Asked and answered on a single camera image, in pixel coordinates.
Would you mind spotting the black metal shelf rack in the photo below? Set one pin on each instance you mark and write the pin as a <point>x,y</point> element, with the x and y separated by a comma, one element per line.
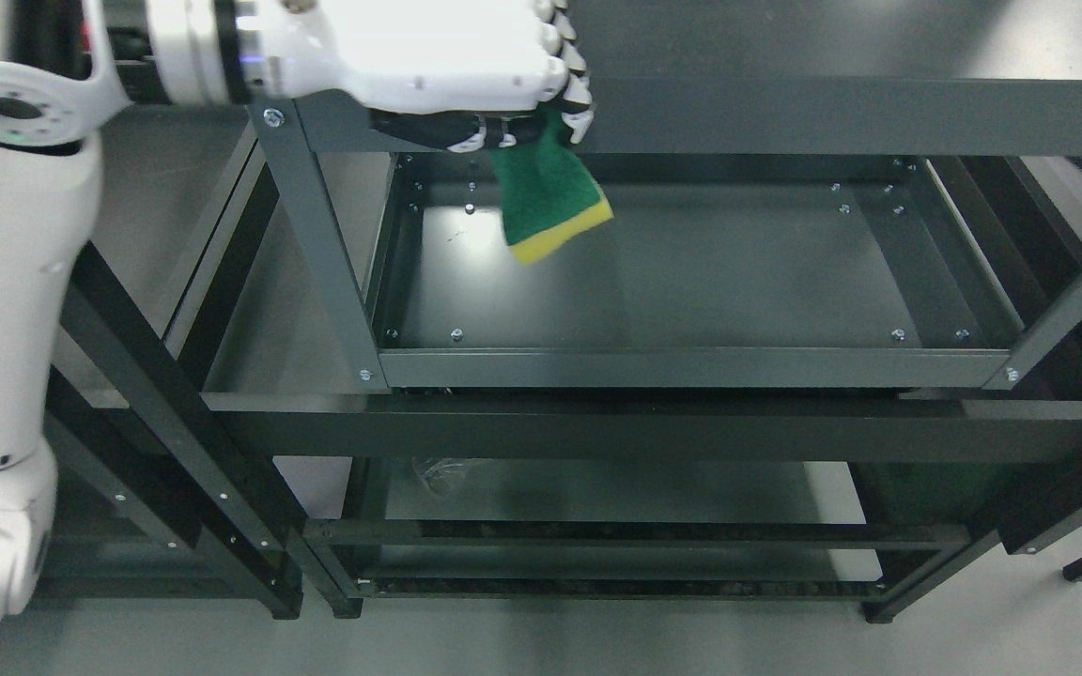
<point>237,428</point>

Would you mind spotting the grey metal shelf unit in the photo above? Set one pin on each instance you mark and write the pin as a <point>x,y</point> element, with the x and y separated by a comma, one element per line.
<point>768,234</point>

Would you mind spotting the green yellow sponge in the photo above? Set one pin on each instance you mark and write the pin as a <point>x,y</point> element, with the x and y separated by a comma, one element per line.
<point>547,195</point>

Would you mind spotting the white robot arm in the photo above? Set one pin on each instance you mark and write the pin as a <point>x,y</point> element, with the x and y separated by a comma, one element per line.
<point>58,87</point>

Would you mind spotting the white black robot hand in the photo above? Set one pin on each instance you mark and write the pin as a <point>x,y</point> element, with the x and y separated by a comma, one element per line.
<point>494,60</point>

